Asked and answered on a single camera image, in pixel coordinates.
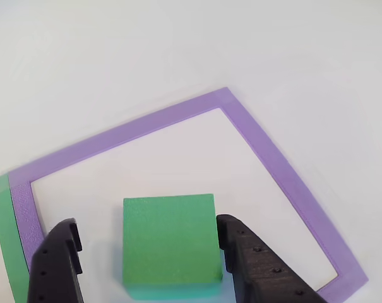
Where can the green foam block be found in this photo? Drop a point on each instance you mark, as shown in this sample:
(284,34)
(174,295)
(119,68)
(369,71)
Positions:
(168,240)

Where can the green square frame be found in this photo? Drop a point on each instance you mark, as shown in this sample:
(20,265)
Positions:
(7,240)

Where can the purple square frame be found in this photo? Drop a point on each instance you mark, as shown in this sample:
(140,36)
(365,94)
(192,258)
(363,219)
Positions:
(266,151)

